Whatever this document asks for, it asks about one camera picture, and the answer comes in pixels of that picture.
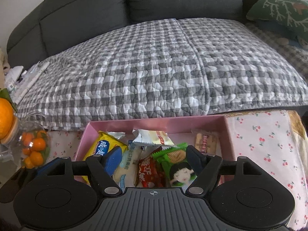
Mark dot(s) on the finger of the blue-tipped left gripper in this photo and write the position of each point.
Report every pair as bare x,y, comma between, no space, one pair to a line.
49,167

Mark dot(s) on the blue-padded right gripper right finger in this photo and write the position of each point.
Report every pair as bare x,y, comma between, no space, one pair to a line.
206,168

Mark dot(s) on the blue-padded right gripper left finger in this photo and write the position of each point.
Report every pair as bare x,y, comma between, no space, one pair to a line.
101,168

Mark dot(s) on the yellow snack packet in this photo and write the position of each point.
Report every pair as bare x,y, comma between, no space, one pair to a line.
105,143

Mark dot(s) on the green cartoon-girl snack packet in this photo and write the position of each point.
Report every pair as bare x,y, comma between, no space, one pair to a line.
174,163

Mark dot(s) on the orange and white snack packet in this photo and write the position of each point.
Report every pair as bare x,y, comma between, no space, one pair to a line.
152,138

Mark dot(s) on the brown cookie packet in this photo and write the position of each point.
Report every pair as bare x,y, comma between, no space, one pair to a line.
206,143

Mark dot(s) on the glass jar of small oranges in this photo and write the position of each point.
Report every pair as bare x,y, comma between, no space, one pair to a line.
27,142

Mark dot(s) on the pink open cardboard box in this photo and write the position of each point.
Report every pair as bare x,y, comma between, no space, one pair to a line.
168,133

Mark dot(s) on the red snack packet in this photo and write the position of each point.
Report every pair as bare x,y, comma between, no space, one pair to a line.
150,173

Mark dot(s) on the large orange fruit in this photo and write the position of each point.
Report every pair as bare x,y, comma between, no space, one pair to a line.
6,117

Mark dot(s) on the grey checkered quilted blanket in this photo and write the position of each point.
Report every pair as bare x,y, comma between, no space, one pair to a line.
163,68

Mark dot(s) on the dark grey sofa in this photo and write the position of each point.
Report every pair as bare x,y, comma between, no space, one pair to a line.
56,25

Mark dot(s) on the green patterned cushion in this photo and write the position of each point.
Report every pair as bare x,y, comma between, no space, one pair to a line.
290,13

